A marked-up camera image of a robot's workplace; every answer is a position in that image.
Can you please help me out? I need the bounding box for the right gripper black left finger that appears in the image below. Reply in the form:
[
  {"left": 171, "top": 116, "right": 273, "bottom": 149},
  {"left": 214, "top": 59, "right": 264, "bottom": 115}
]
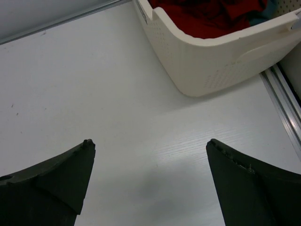
[{"left": 0, "top": 139, "right": 95, "bottom": 226}]

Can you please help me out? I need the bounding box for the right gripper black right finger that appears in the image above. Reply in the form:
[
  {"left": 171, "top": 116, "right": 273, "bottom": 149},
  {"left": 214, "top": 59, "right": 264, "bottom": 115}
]
[{"left": 206, "top": 139, "right": 301, "bottom": 226}]

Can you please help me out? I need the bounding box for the red t shirt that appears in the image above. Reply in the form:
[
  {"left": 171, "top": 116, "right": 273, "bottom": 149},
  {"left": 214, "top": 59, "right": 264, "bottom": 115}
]
[{"left": 149, "top": 0, "right": 262, "bottom": 39}]

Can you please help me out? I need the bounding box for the cream plastic laundry basket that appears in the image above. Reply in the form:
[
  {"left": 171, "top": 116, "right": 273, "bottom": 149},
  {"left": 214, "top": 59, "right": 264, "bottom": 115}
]
[{"left": 133, "top": 0, "right": 301, "bottom": 97}]

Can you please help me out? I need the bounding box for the teal t shirt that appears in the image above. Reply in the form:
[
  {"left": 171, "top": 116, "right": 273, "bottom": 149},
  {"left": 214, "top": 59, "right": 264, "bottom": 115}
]
[{"left": 248, "top": 0, "right": 277, "bottom": 26}]

